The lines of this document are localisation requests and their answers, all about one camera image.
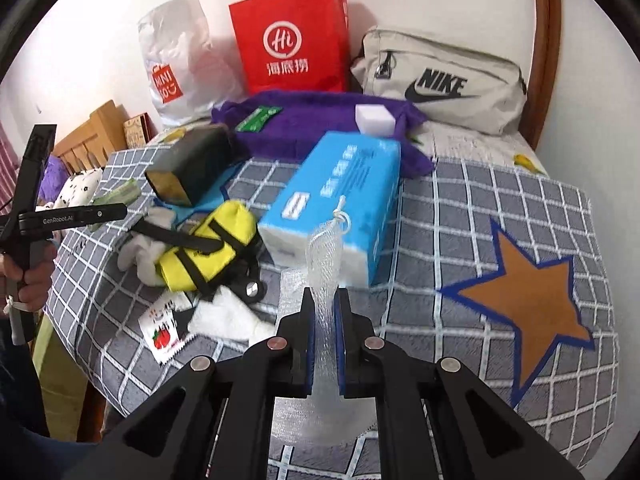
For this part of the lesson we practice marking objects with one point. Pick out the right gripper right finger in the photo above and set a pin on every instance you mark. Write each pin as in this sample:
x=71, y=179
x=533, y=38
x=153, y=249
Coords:
x=436, y=419

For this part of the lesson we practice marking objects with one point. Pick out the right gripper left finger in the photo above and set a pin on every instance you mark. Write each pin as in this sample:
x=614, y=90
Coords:
x=211, y=420

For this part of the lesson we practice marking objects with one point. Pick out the white mesh net bag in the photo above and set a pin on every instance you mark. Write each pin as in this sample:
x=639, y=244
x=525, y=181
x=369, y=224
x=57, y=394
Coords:
x=324, y=418

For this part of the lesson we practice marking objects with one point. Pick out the white tomato print packet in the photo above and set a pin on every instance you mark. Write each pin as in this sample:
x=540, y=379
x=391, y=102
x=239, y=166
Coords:
x=164, y=325

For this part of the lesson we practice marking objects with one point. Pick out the green clear plastic packet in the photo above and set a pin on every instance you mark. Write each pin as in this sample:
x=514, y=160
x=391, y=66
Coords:
x=113, y=205

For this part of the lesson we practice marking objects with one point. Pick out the white socks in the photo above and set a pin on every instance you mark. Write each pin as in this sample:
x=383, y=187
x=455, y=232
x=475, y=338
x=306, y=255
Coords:
x=143, y=252

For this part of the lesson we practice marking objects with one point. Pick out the yellow Adidas pouch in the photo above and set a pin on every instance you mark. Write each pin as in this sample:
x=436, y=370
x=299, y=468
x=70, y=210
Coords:
x=220, y=251

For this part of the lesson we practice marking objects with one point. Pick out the green wet wipe packet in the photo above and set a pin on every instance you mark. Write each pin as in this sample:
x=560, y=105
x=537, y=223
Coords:
x=258, y=118

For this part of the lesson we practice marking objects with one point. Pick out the white sponge block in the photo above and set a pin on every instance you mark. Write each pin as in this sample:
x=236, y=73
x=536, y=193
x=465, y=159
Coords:
x=374, y=120

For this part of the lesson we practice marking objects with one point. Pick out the person's left hand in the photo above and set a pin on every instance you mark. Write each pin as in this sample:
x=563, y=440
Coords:
x=37, y=280

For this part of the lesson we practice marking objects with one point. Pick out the purple plush toy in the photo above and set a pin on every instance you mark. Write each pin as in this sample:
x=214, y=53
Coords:
x=54, y=177

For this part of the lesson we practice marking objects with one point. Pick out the white spotted pillow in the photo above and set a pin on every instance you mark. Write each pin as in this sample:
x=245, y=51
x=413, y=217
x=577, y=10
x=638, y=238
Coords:
x=78, y=190

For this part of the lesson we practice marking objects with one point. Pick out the wooden headboard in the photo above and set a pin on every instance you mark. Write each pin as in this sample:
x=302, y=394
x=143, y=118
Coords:
x=91, y=144

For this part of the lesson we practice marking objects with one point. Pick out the brown patterned box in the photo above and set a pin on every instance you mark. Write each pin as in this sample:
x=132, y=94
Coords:
x=138, y=131

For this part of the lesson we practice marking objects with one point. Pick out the grey checked bed sheet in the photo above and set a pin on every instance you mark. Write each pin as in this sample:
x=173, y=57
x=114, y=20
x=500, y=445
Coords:
x=440, y=236

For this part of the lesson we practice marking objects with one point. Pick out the black rectangular tin box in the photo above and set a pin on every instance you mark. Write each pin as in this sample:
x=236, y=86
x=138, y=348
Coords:
x=185, y=172

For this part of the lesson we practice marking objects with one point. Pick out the white Miniso plastic bag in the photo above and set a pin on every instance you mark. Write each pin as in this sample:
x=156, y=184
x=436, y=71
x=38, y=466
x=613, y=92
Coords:
x=188, y=75

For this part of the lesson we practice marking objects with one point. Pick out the blue tissue pack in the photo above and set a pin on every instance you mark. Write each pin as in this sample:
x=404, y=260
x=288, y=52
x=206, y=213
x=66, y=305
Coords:
x=349, y=178

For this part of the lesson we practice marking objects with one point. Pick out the purple towel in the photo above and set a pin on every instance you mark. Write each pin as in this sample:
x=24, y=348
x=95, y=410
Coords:
x=306, y=116

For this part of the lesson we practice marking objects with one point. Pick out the beige Nike waist bag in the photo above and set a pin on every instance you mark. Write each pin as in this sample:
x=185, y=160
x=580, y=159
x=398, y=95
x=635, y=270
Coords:
x=453, y=84

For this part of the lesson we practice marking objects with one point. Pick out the red paper shopping bag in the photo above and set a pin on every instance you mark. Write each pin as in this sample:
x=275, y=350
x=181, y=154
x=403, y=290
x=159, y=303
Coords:
x=294, y=45

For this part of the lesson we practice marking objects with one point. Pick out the brown wooden door frame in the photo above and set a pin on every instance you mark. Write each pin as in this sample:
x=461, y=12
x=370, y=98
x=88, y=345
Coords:
x=546, y=52

